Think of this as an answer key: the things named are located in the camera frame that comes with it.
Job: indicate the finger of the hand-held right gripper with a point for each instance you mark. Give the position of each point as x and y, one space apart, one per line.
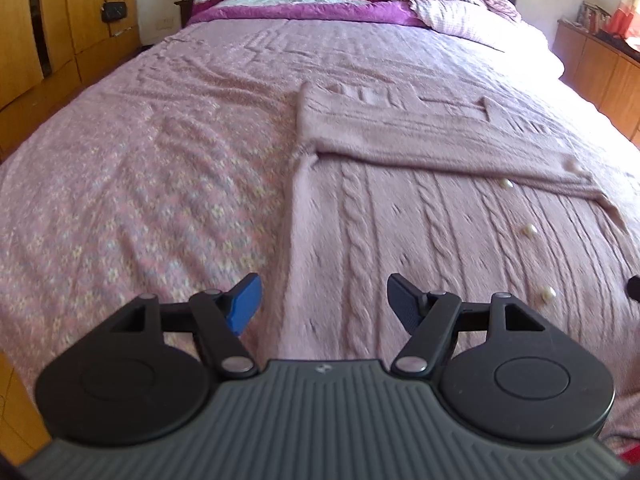
635 289

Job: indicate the pink floral bed sheet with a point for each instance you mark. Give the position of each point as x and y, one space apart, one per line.
125 185

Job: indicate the wall socket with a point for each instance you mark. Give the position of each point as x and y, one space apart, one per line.
166 23

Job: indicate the row of books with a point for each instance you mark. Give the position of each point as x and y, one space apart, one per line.
592 15

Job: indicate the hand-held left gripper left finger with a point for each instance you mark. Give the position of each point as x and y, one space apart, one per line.
245 305

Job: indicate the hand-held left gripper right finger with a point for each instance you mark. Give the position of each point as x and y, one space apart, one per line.
405 302

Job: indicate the wooden wardrobe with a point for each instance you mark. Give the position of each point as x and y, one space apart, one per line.
60 35

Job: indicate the dark cloth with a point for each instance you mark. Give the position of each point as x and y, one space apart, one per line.
617 39

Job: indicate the wooden dresser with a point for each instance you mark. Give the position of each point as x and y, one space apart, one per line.
600 75

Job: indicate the pink checked pillow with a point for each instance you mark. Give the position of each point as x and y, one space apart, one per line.
460 22

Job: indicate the wooden nightstand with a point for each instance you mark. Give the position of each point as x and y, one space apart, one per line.
183 12

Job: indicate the black hanging purse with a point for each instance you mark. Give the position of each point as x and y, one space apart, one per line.
114 12

